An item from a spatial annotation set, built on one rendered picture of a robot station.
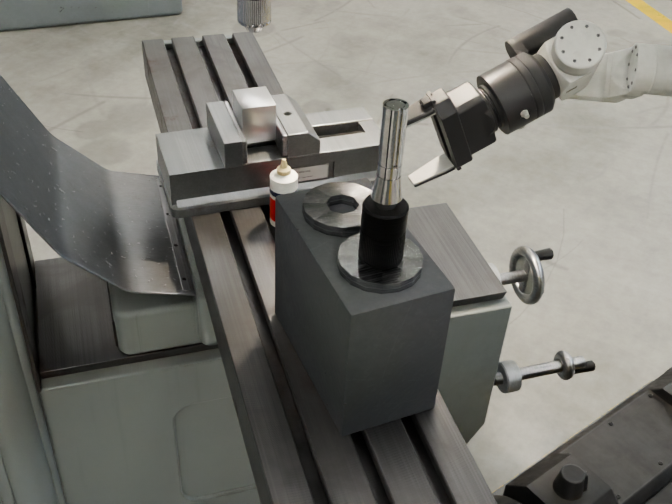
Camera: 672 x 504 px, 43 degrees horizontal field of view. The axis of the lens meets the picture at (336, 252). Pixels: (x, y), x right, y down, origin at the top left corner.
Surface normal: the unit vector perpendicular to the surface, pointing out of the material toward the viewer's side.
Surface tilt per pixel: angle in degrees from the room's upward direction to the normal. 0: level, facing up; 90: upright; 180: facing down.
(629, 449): 0
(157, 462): 90
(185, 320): 90
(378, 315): 90
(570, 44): 43
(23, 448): 88
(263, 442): 0
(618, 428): 0
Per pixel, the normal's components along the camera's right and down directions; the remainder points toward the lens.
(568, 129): 0.04, -0.78
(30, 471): 0.77, 0.40
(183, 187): 0.32, 0.60
